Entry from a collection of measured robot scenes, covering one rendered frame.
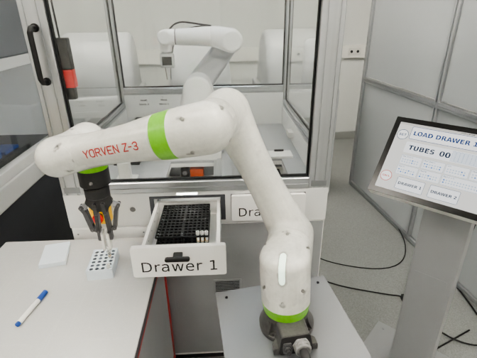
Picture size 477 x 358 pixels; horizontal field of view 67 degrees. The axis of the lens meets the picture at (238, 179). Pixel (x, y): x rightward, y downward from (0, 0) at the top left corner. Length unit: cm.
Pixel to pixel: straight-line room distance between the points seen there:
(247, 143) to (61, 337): 74
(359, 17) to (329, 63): 361
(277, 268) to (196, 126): 38
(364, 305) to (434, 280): 79
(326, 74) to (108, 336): 105
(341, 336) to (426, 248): 65
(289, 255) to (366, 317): 144
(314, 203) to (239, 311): 56
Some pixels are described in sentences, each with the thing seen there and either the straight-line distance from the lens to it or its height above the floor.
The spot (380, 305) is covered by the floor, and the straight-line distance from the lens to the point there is 239.
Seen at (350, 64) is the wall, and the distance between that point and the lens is 493.
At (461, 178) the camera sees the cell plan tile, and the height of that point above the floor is 106.
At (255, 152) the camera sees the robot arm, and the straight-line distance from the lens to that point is 96.
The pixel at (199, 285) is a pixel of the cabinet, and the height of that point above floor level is 48.
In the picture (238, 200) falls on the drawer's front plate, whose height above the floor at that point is 91.
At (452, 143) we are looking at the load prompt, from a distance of 146.
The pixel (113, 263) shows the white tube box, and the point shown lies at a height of 80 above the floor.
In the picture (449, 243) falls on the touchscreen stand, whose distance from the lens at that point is 156.
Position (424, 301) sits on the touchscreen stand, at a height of 49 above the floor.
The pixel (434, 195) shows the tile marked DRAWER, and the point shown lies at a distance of 140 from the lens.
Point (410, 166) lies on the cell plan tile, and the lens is 144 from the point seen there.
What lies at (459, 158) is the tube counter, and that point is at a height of 111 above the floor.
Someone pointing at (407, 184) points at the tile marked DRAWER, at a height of 101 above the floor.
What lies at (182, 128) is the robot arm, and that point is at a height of 134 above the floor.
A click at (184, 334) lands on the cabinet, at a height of 20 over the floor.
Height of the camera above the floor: 157
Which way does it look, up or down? 25 degrees down
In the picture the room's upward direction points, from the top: 1 degrees counter-clockwise
